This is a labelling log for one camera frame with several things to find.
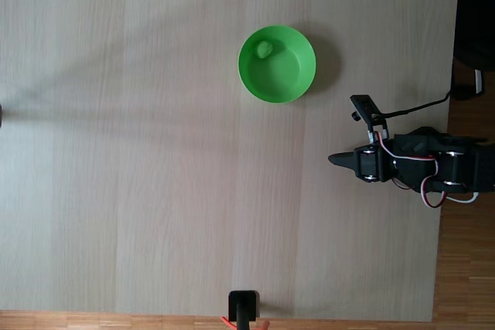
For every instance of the green pompom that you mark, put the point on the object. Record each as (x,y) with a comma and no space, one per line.
(264,50)

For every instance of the green plastic bowl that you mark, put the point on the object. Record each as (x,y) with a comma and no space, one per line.
(278,75)

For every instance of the black table clamp with pole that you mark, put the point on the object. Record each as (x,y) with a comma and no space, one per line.
(243,305)

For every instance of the dark object at table edge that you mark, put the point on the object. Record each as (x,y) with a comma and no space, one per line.
(1,115)

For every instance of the black gripper camera with mount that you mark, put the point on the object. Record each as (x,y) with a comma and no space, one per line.
(365,107)

